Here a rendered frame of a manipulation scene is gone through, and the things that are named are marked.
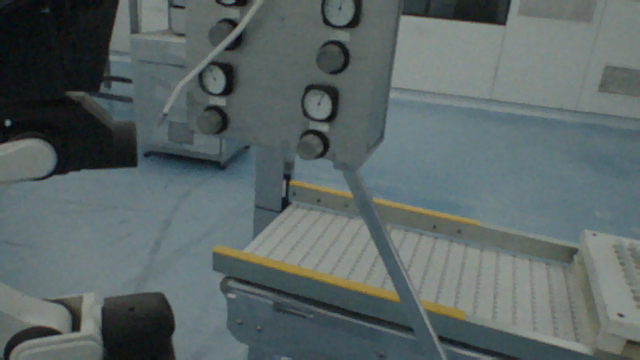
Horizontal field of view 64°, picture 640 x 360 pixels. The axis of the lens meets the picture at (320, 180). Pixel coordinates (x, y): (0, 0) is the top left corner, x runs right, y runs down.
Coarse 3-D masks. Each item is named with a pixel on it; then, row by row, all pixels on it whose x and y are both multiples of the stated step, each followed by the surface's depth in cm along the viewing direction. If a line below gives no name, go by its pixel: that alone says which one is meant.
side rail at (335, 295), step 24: (216, 264) 70; (240, 264) 69; (288, 288) 67; (312, 288) 66; (336, 288) 65; (360, 312) 65; (384, 312) 64; (432, 312) 61; (456, 336) 61; (480, 336) 60; (504, 336) 59; (528, 336) 58; (552, 336) 59
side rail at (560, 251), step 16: (304, 192) 93; (320, 192) 92; (336, 208) 92; (352, 208) 91; (384, 208) 89; (400, 224) 89; (416, 224) 88; (432, 224) 87; (448, 224) 86; (464, 224) 85; (480, 224) 85; (464, 240) 86; (480, 240) 85; (496, 240) 84; (512, 240) 83; (528, 240) 82; (544, 240) 81; (560, 240) 82; (544, 256) 82; (560, 256) 81
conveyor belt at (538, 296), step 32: (288, 224) 87; (320, 224) 88; (352, 224) 89; (288, 256) 77; (320, 256) 78; (352, 256) 79; (416, 256) 80; (448, 256) 81; (480, 256) 82; (512, 256) 83; (384, 288) 71; (416, 288) 72; (448, 288) 73; (480, 288) 73; (512, 288) 74; (544, 288) 75; (512, 320) 67; (544, 320) 68; (576, 320) 68
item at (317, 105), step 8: (312, 88) 52; (320, 88) 52; (328, 88) 52; (304, 96) 53; (312, 96) 53; (320, 96) 52; (328, 96) 52; (336, 96) 52; (304, 104) 53; (312, 104) 53; (320, 104) 53; (328, 104) 52; (336, 104) 53; (304, 112) 53; (312, 112) 53; (320, 112) 53; (328, 112) 53; (312, 120) 53; (320, 120) 53; (328, 120) 53
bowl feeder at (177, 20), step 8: (176, 0) 308; (184, 0) 307; (176, 8) 312; (184, 8) 312; (176, 16) 312; (184, 16) 312; (176, 24) 314; (184, 24) 313; (176, 32) 316; (184, 32) 315
